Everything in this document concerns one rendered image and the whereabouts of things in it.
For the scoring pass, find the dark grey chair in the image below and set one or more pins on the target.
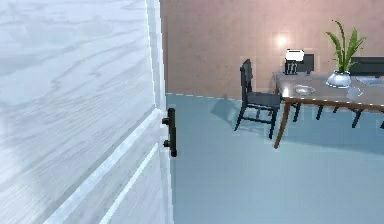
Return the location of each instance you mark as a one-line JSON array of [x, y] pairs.
[[256, 98]]

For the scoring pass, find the glass dish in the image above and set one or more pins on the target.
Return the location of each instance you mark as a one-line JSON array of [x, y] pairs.
[[304, 89]]

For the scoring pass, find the white room door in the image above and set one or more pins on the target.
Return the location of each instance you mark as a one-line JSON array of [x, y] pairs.
[[73, 110]]

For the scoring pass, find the brown wooden table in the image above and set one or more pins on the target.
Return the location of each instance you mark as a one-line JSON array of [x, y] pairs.
[[320, 91]]

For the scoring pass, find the green house plant silver pot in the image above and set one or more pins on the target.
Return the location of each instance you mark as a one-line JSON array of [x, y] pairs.
[[343, 58]]

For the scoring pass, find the clear glass cup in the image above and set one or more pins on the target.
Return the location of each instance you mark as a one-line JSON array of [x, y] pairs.
[[354, 93]]

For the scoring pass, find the black monitor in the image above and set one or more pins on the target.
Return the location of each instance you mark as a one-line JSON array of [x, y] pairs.
[[366, 65]]

